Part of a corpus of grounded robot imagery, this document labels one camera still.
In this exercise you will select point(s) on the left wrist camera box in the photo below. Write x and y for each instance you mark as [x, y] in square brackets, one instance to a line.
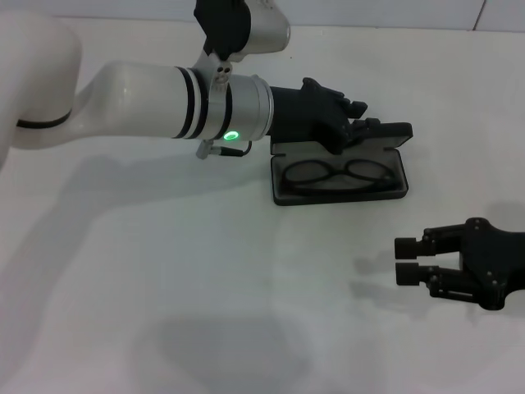
[266, 28]

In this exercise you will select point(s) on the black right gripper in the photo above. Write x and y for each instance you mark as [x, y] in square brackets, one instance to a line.
[492, 262]

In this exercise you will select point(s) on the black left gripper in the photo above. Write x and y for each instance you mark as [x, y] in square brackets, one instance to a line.
[303, 115]

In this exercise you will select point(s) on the black glasses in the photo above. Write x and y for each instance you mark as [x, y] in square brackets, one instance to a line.
[337, 172]

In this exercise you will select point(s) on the black glasses case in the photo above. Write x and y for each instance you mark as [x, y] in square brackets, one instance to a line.
[340, 199]

